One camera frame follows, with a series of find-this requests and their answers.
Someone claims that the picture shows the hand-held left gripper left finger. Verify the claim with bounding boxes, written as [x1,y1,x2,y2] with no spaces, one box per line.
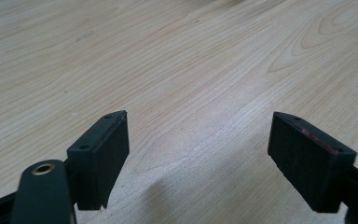
[66,109,131,211]

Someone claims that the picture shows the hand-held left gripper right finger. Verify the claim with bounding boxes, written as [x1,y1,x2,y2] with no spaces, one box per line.
[267,111,358,214]

